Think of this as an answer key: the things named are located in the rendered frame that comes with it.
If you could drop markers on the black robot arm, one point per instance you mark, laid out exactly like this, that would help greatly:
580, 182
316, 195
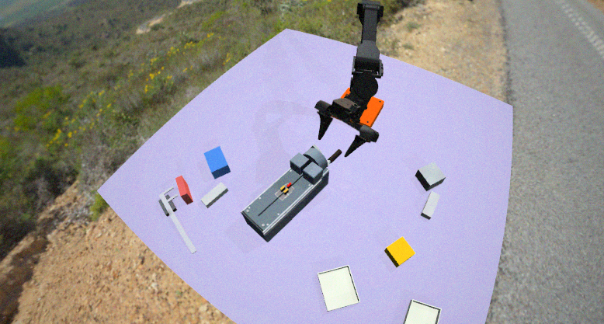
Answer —
366, 63

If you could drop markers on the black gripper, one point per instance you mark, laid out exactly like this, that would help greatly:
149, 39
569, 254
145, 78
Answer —
366, 134

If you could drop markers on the yellow square block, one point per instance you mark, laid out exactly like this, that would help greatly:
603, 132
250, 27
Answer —
399, 252

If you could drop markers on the blue rectangular block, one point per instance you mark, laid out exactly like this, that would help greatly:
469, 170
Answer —
216, 162

